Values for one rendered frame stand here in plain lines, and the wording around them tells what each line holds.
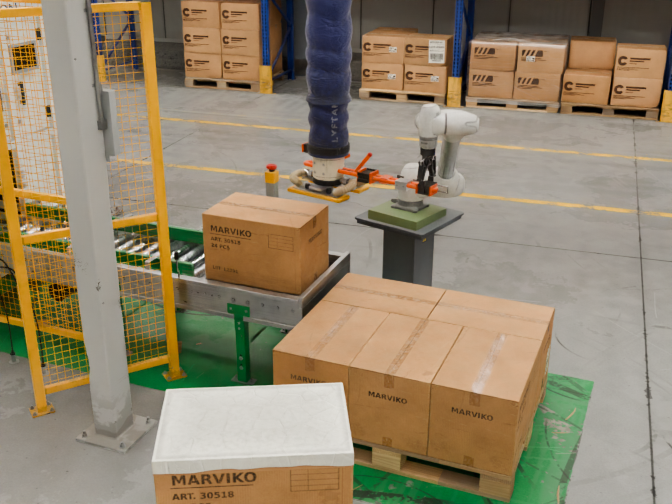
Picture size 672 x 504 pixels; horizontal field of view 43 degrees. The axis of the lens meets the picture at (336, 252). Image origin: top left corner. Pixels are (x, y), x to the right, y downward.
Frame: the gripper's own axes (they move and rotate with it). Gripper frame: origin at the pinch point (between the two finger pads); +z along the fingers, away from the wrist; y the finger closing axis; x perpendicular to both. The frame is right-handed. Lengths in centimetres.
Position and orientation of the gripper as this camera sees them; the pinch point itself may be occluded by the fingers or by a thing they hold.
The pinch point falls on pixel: (426, 186)
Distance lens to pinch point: 423.7
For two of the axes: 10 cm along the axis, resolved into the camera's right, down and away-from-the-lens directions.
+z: 0.0, 9.2, 3.8
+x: 8.1, 2.3, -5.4
